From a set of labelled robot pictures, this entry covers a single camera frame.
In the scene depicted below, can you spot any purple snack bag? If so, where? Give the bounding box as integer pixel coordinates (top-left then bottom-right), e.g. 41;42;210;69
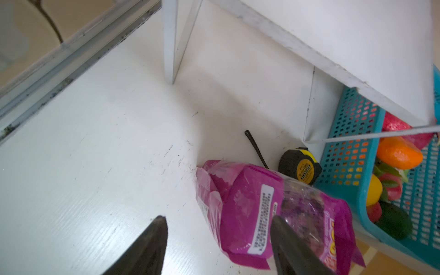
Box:
196;160;364;275

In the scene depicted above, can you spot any orange fruit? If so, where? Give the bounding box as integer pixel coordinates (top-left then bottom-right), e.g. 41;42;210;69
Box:
377;136;424;170

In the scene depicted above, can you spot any white two-tier shelf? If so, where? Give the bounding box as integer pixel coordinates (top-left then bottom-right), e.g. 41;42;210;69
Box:
162;1;440;162

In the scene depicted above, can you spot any green avocado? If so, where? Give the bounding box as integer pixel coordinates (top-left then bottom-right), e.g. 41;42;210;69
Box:
375;201;413;240

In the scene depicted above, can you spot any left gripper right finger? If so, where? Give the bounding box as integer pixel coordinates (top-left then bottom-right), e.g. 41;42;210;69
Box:
270;216;333;275

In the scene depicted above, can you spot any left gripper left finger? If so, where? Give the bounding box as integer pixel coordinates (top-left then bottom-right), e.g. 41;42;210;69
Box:
103;215;168;275

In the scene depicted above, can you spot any teal plastic fruit basket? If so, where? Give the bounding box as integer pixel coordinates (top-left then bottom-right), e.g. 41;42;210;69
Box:
315;87;440;269

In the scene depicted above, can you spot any pink dragon fruit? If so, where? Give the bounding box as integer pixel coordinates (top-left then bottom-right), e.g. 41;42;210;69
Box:
381;111;435;151

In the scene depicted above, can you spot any black yellow tape measure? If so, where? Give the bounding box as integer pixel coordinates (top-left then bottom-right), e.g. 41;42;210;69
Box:
273;147;322;187

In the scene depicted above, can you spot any yellow lemon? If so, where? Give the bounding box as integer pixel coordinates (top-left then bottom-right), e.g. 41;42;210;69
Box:
366;174;383;207

